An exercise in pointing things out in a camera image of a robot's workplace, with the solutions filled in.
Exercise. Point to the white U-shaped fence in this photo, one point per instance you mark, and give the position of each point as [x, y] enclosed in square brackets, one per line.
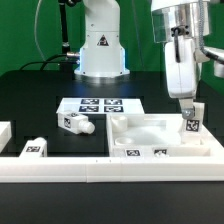
[106, 169]

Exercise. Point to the white square table top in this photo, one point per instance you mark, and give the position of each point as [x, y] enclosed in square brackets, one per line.
[156, 135]

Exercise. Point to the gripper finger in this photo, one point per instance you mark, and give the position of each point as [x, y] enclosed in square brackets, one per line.
[187, 108]

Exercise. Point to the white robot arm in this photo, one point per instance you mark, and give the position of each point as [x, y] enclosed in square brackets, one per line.
[180, 25]

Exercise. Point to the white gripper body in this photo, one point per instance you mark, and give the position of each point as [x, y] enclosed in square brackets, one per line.
[181, 68]

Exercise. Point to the white sheet with markers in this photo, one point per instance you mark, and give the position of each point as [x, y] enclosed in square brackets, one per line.
[101, 105]

